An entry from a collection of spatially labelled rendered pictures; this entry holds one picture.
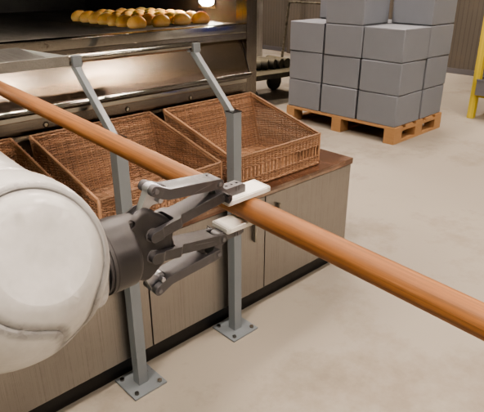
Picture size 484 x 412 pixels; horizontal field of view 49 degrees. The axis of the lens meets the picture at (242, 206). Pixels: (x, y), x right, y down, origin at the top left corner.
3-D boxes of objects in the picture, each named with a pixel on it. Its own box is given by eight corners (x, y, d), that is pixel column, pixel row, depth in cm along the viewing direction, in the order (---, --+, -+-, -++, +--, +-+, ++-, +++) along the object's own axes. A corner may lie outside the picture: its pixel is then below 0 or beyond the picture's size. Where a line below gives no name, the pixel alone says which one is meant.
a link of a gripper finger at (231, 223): (228, 229, 62) (227, 235, 62) (269, 213, 67) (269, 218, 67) (211, 220, 64) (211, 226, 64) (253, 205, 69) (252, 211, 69)
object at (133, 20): (68, 20, 274) (66, 10, 272) (145, 16, 304) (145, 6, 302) (132, 29, 234) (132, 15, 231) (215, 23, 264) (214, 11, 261)
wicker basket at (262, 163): (163, 166, 247) (159, 108, 236) (249, 142, 283) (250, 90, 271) (233, 195, 215) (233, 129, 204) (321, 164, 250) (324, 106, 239)
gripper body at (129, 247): (68, 210, 53) (146, 186, 58) (77, 282, 56) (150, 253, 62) (107, 238, 48) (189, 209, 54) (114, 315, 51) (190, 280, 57)
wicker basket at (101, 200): (36, 203, 208) (24, 134, 197) (154, 168, 244) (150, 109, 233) (101, 244, 176) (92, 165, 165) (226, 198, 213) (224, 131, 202)
